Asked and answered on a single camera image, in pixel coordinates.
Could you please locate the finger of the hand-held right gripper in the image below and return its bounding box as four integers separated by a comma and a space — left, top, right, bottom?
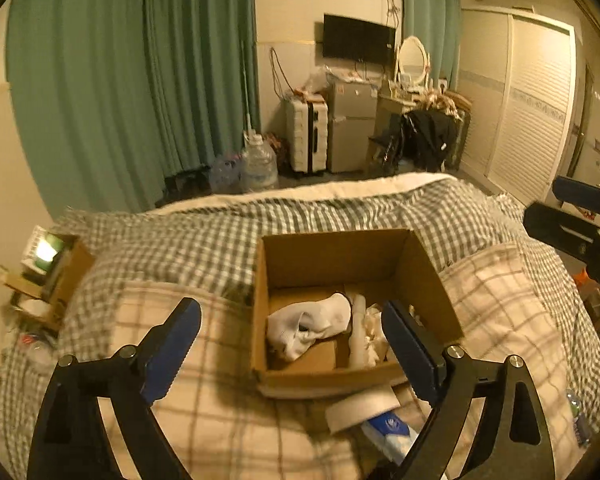
523, 202, 600, 282
552, 176, 600, 212

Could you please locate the brown cardboard box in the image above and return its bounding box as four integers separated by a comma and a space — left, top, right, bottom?
251, 229, 465, 400

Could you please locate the beige plaid quilt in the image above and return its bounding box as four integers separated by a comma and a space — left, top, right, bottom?
97, 242, 588, 480

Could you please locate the crumpled cream paper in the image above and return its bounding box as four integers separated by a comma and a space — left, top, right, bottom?
364, 304, 421, 363

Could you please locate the oval white vanity mirror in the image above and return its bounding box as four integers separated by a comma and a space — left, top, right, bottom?
395, 36, 429, 86

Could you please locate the black low stool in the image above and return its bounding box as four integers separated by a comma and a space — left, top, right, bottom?
162, 167, 213, 201

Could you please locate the blue and white tissue packet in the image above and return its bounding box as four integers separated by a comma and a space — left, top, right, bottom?
361, 412, 448, 480

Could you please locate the wide green curtain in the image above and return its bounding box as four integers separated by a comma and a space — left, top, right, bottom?
6, 0, 262, 213

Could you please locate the bag of plastic bottles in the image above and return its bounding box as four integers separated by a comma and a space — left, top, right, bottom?
209, 152, 246, 195

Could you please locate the large clear water jug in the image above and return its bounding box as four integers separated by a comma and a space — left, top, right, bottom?
240, 131, 280, 193

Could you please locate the grey mini fridge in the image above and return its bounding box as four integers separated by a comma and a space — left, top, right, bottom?
326, 80, 379, 174

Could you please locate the small plastic water bottle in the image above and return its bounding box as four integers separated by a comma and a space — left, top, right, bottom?
564, 389, 594, 450

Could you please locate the white sliding wardrobe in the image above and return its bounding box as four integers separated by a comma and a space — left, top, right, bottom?
455, 6, 578, 207

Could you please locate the small cardboard box with clutter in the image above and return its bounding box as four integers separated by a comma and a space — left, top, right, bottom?
0, 226, 97, 332

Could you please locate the crumpled white sock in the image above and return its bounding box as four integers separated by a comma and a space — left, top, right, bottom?
349, 295, 369, 367

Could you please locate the black wall television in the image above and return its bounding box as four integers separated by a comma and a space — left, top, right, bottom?
322, 14, 397, 65

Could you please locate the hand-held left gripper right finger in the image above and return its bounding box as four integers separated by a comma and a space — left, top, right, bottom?
381, 300, 556, 480

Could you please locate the cluttered dressing table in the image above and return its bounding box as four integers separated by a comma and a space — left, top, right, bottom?
377, 77, 473, 161

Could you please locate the black clothes pile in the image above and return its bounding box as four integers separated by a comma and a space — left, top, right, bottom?
372, 109, 463, 172

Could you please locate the white suitcase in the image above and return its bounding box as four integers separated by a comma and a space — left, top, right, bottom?
286, 94, 329, 176

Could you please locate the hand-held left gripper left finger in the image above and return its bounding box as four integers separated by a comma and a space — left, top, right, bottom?
27, 298, 202, 480

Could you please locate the narrow green curtain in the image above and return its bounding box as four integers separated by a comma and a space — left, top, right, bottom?
400, 0, 462, 92

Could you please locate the white tape roll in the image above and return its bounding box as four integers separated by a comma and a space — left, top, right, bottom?
325, 386, 402, 436

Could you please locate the green checked blanket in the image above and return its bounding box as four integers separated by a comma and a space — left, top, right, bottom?
0, 178, 600, 478

